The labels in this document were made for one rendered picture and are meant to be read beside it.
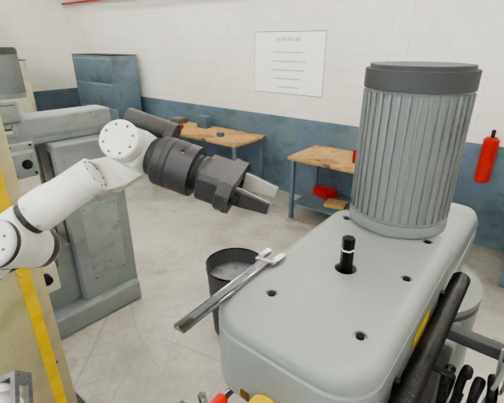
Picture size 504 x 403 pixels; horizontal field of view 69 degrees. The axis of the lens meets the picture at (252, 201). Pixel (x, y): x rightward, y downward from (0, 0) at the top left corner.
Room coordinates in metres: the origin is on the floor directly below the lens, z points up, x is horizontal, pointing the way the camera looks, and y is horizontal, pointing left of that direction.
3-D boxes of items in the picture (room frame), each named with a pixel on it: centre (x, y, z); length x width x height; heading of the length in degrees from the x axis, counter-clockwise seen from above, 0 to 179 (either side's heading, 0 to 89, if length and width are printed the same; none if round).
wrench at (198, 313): (0.48, 0.03, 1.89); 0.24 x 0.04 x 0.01; 144
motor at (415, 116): (0.73, -0.32, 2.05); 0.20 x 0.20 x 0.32
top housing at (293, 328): (0.55, -0.17, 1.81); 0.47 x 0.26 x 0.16; 142
